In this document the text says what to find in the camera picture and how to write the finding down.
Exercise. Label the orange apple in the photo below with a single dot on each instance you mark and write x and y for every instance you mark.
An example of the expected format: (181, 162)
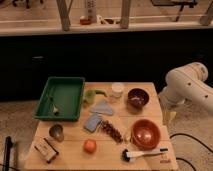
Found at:
(90, 146)

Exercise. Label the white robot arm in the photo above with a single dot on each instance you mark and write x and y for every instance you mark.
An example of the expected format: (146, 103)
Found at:
(185, 83)

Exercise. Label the green plastic tray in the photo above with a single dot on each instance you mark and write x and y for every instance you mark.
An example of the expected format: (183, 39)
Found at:
(67, 93)

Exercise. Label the small object in tray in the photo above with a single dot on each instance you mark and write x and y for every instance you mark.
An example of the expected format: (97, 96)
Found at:
(55, 109)

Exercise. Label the white plastic cup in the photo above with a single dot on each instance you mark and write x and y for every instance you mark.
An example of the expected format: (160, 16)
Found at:
(117, 90)

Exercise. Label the green ladle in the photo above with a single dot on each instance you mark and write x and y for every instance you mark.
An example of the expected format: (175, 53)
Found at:
(89, 95)

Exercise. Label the dark brown bowl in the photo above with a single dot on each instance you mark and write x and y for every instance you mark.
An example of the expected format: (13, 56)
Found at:
(138, 98)

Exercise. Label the blue sponge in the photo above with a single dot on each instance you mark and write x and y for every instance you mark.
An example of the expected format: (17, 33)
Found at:
(92, 122)

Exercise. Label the brown pine cone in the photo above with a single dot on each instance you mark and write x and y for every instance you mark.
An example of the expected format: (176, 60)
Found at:
(110, 130)

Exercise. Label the large orange bowl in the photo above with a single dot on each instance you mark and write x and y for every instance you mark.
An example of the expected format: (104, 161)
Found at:
(145, 134)

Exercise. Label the red item on shelf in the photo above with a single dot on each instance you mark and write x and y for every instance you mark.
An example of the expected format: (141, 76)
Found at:
(84, 21)

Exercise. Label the small metal cup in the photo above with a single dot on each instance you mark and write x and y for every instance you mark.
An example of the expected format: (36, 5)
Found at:
(56, 132)

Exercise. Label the small cardboard box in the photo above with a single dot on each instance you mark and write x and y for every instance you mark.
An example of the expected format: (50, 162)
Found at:
(44, 147)

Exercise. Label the black stand on floor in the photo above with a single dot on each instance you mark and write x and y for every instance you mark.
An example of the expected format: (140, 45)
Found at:
(7, 149)

